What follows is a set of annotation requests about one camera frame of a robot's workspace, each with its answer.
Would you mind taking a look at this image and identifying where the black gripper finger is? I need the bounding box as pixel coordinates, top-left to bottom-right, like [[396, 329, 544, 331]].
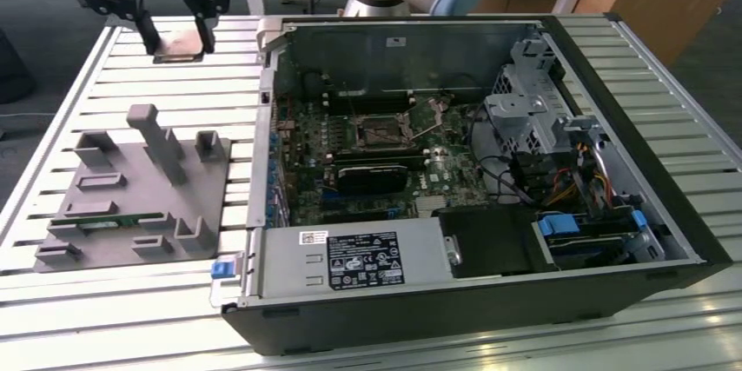
[[172, 0, 236, 54], [43, 0, 163, 56]]

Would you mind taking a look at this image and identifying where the green RAM stick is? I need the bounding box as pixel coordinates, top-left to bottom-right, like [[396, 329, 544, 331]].
[[48, 212, 169, 230]]

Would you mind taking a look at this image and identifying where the black graphics card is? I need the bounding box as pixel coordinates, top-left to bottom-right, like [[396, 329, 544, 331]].
[[334, 163, 411, 197]]

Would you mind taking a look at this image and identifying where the silver square CPU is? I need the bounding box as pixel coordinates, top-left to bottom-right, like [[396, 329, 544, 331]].
[[152, 30, 205, 63]]

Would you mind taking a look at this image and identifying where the grey parts rack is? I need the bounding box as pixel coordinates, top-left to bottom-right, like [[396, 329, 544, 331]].
[[33, 103, 233, 275]]

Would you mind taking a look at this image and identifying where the silver chipset heatsink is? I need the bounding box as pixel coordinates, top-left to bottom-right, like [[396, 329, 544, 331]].
[[415, 195, 452, 214]]

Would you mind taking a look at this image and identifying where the grey power supply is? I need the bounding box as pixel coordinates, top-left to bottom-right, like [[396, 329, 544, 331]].
[[243, 216, 459, 302]]

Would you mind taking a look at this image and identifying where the metal socket cover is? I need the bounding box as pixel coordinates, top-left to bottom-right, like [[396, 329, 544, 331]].
[[414, 95, 463, 137]]

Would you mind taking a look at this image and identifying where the metal drive cage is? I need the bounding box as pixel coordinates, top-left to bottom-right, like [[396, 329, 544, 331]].
[[483, 36, 615, 163]]

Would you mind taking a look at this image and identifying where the black RAM slot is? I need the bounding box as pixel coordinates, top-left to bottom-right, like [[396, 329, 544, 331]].
[[331, 149, 431, 169], [323, 90, 419, 115]]

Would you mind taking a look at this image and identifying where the blue case latch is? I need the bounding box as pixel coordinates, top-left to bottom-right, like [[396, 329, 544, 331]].
[[209, 256, 245, 282]]

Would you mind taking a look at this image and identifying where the black bin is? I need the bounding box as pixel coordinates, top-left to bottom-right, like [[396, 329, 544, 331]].
[[0, 26, 37, 106]]

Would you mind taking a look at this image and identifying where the black plastic shroud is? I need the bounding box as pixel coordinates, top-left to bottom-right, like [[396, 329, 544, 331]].
[[438, 205, 544, 280]]

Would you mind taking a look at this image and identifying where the black open PC case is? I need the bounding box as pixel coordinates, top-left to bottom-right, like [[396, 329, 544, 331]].
[[219, 12, 733, 355]]

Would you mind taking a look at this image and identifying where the CPU socket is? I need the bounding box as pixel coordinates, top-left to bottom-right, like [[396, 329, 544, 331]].
[[346, 113, 419, 151]]

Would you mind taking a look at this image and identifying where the blue disk carrier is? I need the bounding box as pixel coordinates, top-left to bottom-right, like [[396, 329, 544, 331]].
[[534, 210, 582, 242]]

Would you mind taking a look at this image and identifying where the green motherboard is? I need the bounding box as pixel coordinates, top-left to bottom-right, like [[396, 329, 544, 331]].
[[269, 92, 494, 229]]

